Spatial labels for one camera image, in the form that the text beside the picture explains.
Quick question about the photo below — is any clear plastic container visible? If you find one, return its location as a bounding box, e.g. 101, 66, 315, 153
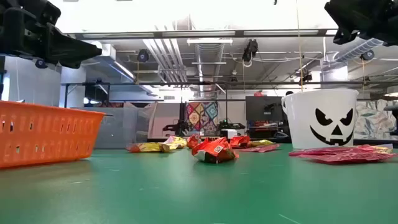
70, 106, 150, 149

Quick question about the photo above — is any colourful quilt panel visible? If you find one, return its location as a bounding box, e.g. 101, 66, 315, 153
185, 101, 219, 137

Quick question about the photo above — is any black background frame beam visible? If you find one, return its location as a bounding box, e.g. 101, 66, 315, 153
60, 80, 398, 88

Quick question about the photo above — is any grey ceiling ventilation duct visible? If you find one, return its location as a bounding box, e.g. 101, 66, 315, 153
194, 43, 225, 94

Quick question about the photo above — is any black background device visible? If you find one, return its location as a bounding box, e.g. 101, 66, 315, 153
217, 119, 246, 131

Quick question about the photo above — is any white ceiling light fixture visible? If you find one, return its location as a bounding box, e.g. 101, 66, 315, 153
186, 37, 233, 47

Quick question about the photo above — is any black monitor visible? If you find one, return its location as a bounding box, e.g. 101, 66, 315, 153
245, 95, 284, 122

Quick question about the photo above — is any black hanging device white loop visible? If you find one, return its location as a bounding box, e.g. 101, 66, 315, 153
241, 39, 259, 68

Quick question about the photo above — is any black hanging cable reel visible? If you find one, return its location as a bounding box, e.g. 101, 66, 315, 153
137, 49, 150, 63
360, 49, 376, 62
34, 58, 49, 70

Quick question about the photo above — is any white box device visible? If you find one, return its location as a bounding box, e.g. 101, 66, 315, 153
220, 128, 239, 139

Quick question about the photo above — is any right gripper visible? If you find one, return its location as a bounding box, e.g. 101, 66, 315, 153
324, 0, 398, 47

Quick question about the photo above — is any white jack-o-lantern bucket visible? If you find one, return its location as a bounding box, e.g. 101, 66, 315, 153
281, 88, 360, 150

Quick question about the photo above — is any orange plastic basket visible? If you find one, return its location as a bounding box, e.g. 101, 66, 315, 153
0, 100, 106, 169

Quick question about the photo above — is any grey spiral duct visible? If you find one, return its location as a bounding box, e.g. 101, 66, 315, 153
334, 37, 385, 63

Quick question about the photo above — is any patterned wall panel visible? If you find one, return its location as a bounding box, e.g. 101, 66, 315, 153
354, 99, 398, 140

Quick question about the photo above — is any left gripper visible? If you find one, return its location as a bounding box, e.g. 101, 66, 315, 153
0, 0, 103, 70

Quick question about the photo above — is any white ceiling box unit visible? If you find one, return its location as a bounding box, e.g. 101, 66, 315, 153
93, 42, 116, 58

